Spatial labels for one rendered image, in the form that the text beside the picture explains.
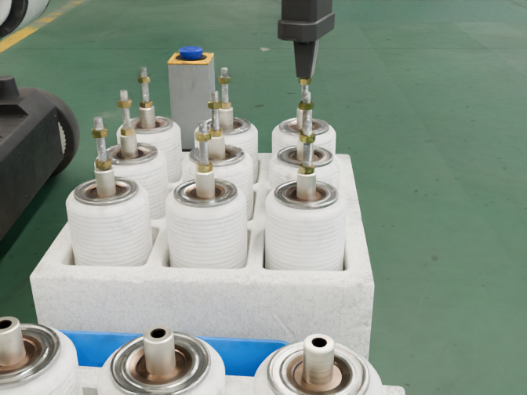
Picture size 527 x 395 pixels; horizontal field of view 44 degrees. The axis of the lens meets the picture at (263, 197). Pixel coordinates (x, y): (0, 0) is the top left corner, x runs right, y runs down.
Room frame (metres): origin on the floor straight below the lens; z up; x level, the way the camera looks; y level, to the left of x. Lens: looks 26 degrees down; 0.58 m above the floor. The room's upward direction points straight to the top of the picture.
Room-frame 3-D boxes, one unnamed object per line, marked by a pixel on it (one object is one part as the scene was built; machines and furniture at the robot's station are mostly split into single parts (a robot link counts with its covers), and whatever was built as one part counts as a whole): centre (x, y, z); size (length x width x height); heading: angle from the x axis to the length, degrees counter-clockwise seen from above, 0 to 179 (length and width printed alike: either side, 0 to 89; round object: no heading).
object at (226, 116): (0.92, 0.06, 0.26); 0.02 x 0.02 x 0.03
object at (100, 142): (0.69, 0.19, 0.31); 0.01 x 0.01 x 0.08
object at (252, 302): (0.81, 0.06, 0.09); 0.39 x 0.39 x 0.18; 87
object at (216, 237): (0.69, 0.07, 0.16); 0.10 x 0.10 x 0.18
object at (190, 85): (1.10, 0.12, 0.16); 0.07 x 0.07 x 0.31; 87
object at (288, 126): (0.92, -0.06, 0.25); 0.08 x 0.08 x 0.01
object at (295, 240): (0.68, -0.05, 0.16); 0.10 x 0.10 x 0.18
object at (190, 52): (1.10, 0.12, 0.32); 0.04 x 0.04 x 0.02
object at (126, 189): (0.69, 0.19, 0.25); 0.08 x 0.08 x 0.01
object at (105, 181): (0.69, 0.19, 0.26); 0.02 x 0.02 x 0.03
